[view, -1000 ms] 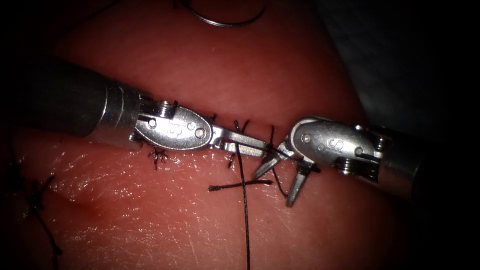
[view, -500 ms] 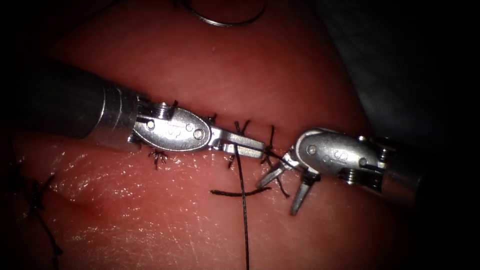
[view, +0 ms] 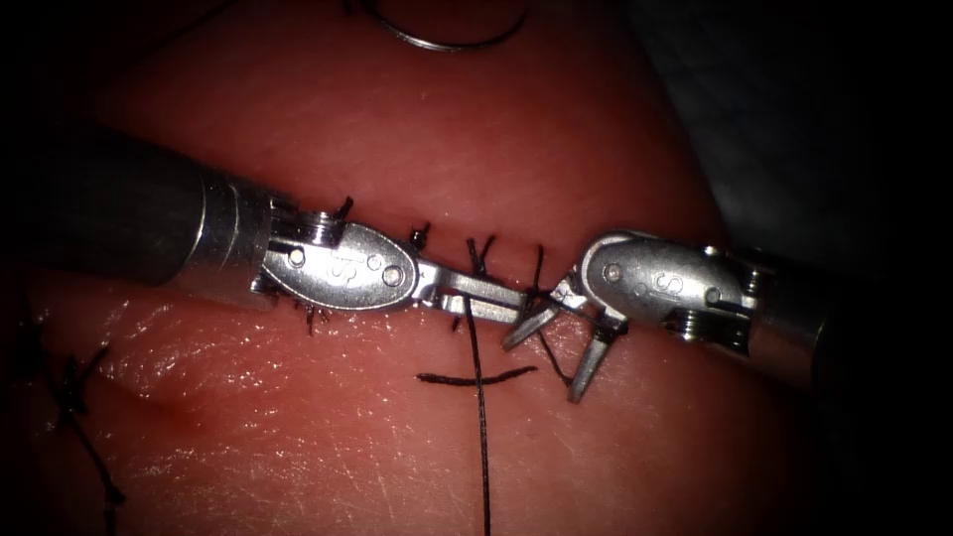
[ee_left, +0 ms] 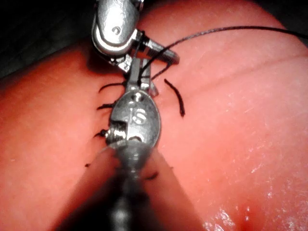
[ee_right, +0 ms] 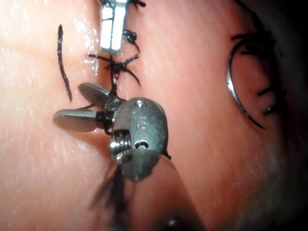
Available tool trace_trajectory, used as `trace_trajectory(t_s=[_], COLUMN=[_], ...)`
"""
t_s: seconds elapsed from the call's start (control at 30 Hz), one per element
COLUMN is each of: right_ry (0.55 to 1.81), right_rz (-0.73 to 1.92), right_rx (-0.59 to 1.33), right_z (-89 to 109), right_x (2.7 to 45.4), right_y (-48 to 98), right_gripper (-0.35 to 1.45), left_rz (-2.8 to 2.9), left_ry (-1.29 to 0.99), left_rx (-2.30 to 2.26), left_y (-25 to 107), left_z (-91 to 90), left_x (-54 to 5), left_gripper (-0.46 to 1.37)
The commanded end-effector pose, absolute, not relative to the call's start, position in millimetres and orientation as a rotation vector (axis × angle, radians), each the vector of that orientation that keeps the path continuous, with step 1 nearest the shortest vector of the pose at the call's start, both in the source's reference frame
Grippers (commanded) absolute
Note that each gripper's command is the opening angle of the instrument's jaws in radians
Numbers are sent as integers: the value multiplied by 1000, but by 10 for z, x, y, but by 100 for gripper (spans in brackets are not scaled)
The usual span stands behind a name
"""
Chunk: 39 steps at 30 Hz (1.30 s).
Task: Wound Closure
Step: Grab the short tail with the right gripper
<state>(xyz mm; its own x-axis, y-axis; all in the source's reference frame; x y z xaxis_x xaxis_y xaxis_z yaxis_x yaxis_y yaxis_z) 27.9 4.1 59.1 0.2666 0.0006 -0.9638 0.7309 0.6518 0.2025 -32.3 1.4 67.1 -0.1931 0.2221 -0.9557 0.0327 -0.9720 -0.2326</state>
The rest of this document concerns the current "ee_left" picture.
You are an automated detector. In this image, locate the left arm needle driver jaw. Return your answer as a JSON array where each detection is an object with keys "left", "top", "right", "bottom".
[
  {"left": 140, "top": 74, "right": 159, "bottom": 97},
  {"left": 126, "top": 58, "right": 141, "bottom": 92}
]

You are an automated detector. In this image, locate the left arm needle driver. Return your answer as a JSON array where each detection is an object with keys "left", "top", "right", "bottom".
[{"left": 105, "top": 90, "right": 162, "bottom": 148}]

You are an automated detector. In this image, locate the right arm needle driver jaw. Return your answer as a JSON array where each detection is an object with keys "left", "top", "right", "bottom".
[
  {"left": 143, "top": 35, "right": 180, "bottom": 65},
  {"left": 108, "top": 56, "right": 132, "bottom": 73}
]

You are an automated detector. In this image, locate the right arm needle driver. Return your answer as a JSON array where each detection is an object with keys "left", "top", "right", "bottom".
[{"left": 91, "top": 0, "right": 145, "bottom": 59}]

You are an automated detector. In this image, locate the black stitching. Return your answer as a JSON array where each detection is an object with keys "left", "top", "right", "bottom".
[{"left": 84, "top": 82, "right": 128, "bottom": 168}]

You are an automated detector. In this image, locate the short black thread piece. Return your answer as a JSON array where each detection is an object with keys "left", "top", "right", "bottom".
[{"left": 164, "top": 78, "right": 186, "bottom": 118}]

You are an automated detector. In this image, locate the tissue pad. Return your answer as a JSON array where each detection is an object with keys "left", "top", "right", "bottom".
[{"left": 0, "top": 0, "right": 308, "bottom": 231}]

